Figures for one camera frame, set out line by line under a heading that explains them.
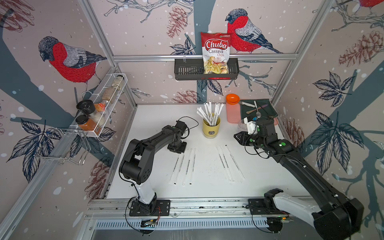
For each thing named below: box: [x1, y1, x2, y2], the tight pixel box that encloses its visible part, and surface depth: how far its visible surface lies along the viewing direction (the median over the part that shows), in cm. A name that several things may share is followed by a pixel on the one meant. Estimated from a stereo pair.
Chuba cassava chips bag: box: [200, 32, 232, 75], surface depth 85 cm
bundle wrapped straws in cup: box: [196, 101, 224, 127], surface depth 94 cm
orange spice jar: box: [75, 114, 101, 135], surface depth 62 cm
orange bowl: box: [226, 93, 240, 105], surface depth 121 cm
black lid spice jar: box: [76, 99, 96, 115], surface depth 63 cm
